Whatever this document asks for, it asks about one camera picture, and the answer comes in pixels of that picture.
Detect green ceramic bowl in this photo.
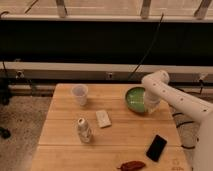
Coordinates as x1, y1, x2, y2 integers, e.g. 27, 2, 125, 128
125, 87, 146, 114

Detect dried red chili pepper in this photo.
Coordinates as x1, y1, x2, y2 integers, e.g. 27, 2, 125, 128
119, 161, 146, 171

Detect black floor cables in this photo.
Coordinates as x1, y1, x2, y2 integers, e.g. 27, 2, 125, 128
171, 111, 198, 150

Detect black hanging cable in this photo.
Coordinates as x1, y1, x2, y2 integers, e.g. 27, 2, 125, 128
125, 12, 165, 82

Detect black smartphone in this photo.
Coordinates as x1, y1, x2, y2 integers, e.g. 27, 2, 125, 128
146, 135, 167, 162

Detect metal rail frame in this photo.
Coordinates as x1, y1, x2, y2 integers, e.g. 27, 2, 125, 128
0, 60, 213, 83

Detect white rectangular block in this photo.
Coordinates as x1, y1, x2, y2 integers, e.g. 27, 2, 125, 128
96, 110, 111, 128

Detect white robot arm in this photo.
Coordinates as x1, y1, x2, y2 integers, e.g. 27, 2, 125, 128
141, 70, 213, 171

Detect clear plastic cup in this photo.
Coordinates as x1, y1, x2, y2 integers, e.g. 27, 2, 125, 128
71, 84, 88, 106

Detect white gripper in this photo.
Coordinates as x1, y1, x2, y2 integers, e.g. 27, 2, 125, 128
144, 90, 160, 114

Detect clear plastic bottle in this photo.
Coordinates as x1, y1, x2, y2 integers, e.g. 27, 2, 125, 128
77, 118, 92, 143

